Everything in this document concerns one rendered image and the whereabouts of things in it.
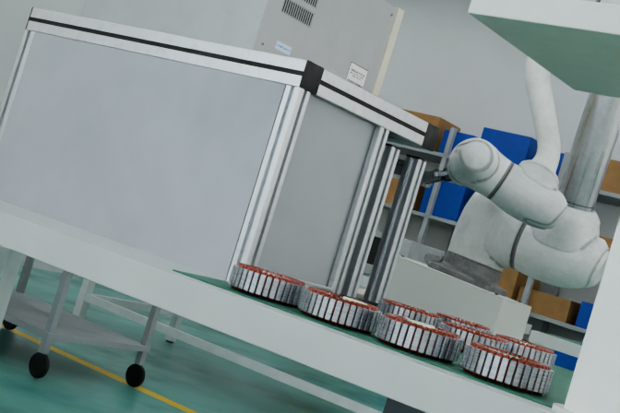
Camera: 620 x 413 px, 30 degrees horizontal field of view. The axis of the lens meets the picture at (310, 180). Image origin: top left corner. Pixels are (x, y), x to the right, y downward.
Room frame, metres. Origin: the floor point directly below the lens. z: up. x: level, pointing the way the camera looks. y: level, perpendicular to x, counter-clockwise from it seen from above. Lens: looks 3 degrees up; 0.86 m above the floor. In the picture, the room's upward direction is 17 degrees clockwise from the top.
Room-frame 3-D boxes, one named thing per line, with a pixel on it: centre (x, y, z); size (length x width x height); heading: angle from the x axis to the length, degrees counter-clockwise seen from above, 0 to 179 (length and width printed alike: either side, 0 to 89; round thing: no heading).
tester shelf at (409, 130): (2.18, 0.20, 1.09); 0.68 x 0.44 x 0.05; 54
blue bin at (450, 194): (9.33, -1.18, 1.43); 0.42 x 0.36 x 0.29; 141
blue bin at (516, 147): (9.11, -1.48, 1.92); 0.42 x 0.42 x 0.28; 55
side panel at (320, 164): (1.92, -0.01, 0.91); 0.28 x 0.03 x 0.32; 144
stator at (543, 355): (1.95, -0.43, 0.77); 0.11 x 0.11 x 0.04
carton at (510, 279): (8.97, -1.69, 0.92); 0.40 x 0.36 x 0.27; 141
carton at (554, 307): (8.71, -2.03, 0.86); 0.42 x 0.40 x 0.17; 53
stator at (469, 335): (1.82, -0.32, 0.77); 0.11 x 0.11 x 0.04
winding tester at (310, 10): (2.18, 0.21, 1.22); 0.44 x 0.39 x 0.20; 54
